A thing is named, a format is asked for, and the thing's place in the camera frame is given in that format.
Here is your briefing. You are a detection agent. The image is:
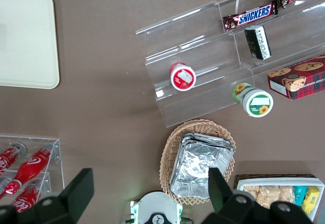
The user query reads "white round device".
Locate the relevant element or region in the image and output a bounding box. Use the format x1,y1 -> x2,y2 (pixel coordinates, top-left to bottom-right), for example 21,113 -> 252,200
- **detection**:
129,190 -> 183,224

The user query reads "stack of foil trays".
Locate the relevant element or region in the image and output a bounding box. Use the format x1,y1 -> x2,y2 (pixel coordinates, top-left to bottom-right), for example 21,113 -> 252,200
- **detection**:
169,132 -> 236,200

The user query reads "clear acrylic bottle rack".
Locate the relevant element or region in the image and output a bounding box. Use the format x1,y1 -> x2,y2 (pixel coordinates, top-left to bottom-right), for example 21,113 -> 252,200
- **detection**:
0,135 -> 64,209

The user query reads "red tartan cookie box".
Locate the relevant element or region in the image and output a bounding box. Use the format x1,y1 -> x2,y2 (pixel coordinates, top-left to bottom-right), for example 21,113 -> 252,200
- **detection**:
267,54 -> 325,101

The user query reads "teal snack packet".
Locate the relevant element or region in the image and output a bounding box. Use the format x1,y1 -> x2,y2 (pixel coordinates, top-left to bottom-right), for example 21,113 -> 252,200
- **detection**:
293,185 -> 309,207

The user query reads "dark woven basket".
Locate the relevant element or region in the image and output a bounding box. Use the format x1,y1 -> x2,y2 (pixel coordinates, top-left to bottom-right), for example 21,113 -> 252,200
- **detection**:
233,174 -> 319,191

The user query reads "clear acrylic tiered shelf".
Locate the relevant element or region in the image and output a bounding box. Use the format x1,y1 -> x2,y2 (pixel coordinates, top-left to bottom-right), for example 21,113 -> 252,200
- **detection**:
135,0 -> 325,129

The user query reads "small black chocolate box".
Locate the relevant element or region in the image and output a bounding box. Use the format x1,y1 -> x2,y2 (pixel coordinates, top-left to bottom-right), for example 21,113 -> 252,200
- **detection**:
244,25 -> 273,61

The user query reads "clear pack of cookies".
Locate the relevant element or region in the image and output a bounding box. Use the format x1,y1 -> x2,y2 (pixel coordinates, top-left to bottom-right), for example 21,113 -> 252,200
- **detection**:
243,184 -> 296,209

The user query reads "red lid strawberry cup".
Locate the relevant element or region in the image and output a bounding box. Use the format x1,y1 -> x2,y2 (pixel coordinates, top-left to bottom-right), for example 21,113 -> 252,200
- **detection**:
169,61 -> 197,92

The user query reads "cream plastic tray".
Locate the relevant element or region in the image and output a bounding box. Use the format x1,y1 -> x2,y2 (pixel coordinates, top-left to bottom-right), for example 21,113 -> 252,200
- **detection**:
0,0 -> 61,90

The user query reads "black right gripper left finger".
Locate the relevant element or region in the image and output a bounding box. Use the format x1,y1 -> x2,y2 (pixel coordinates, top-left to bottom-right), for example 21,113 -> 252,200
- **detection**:
0,168 -> 94,224

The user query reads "green sunflower cup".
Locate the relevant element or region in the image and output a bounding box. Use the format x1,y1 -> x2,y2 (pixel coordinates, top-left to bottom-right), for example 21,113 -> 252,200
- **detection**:
232,82 -> 274,117

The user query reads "light oval wicker basket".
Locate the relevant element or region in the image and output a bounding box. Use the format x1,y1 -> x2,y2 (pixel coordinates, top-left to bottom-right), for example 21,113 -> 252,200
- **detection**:
159,118 -> 237,206

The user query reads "red cola bottle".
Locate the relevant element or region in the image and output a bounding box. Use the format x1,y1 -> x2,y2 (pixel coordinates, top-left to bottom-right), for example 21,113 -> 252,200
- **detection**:
5,144 -> 53,195
0,142 -> 27,177
11,180 -> 44,213

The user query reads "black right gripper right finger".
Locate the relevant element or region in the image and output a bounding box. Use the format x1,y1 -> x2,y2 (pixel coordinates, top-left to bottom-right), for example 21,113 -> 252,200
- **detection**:
203,167 -> 314,224

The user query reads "yellow snack packet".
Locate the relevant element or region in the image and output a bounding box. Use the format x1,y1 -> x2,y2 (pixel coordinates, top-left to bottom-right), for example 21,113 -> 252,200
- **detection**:
302,186 -> 320,216

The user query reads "white rectangular snack bin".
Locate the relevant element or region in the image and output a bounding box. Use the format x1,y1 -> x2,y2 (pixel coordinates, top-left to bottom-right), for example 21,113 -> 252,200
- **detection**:
236,177 -> 325,222

